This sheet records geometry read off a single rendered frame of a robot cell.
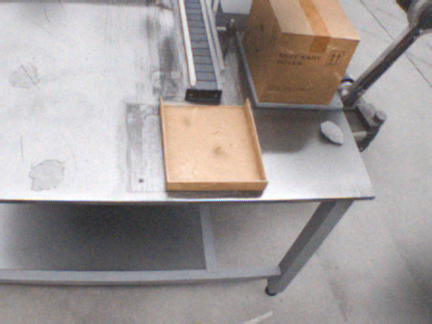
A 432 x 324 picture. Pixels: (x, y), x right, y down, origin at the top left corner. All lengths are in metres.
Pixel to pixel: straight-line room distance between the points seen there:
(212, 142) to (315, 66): 0.37
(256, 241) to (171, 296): 0.47
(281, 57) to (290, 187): 0.36
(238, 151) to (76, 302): 0.97
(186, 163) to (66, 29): 0.68
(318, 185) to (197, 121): 0.39
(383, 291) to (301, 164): 1.09
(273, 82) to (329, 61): 0.17
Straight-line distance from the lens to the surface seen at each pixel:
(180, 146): 1.26
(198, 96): 1.38
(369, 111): 2.49
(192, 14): 1.65
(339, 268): 2.20
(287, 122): 1.41
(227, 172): 1.23
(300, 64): 1.33
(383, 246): 2.37
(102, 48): 1.54
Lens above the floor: 1.80
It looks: 49 degrees down
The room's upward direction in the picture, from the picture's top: 11 degrees clockwise
